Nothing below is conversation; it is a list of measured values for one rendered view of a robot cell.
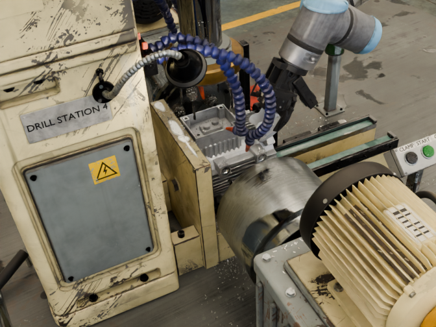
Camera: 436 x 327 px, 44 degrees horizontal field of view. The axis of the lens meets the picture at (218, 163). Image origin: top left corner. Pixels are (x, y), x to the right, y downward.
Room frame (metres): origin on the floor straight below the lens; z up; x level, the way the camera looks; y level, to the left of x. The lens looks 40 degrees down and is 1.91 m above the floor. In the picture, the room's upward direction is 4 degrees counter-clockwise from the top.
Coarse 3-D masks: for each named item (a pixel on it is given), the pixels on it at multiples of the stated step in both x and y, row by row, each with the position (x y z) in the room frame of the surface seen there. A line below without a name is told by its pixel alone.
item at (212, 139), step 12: (216, 108) 1.13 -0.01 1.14; (180, 120) 1.09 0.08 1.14; (192, 120) 1.10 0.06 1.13; (204, 120) 1.11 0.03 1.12; (216, 120) 1.08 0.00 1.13; (228, 120) 1.10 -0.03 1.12; (192, 132) 1.03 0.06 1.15; (204, 132) 1.05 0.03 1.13; (216, 132) 1.02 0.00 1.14; (228, 132) 1.03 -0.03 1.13; (204, 144) 1.01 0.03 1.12; (216, 144) 1.02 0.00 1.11; (228, 144) 1.03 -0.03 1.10; (240, 144) 1.05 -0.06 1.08
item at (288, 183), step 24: (264, 168) 0.86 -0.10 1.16; (288, 168) 0.86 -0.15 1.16; (240, 192) 0.82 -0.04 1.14; (264, 192) 0.79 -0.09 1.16; (288, 192) 0.78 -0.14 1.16; (312, 192) 0.78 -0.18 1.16; (240, 216) 0.77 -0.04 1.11; (264, 216) 0.74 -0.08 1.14; (288, 216) 0.72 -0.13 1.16; (240, 240) 0.74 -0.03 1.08; (264, 240) 0.70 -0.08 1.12; (288, 240) 0.69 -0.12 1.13
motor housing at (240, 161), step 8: (248, 112) 1.15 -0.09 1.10; (248, 120) 1.11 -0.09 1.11; (248, 128) 1.08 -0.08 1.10; (264, 144) 1.06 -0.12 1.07; (272, 144) 1.07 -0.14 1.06; (232, 152) 1.03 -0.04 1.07; (240, 152) 1.03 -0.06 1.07; (248, 152) 1.03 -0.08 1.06; (272, 152) 1.04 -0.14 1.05; (232, 160) 1.01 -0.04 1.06; (240, 160) 1.01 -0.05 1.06; (248, 160) 1.01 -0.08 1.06; (232, 168) 0.99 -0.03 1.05; (240, 168) 1.00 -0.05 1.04; (248, 168) 1.01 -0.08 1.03; (216, 176) 0.98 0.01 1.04; (232, 176) 0.99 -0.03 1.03; (216, 184) 0.97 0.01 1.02; (224, 184) 0.98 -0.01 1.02; (216, 192) 0.97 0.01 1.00
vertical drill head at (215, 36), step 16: (176, 0) 1.06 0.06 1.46; (192, 0) 1.03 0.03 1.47; (208, 0) 1.03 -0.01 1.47; (192, 16) 1.03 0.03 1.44; (208, 16) 1.03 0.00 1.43; (192, 32) 1.03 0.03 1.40; (208, 32) 1.03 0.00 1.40; (240, 48) 1.07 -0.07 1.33; (208, 64) 1.00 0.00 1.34; (208, 80) 0.98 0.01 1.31; (224, 80) 1.00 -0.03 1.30; (192, 96) 1.00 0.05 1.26
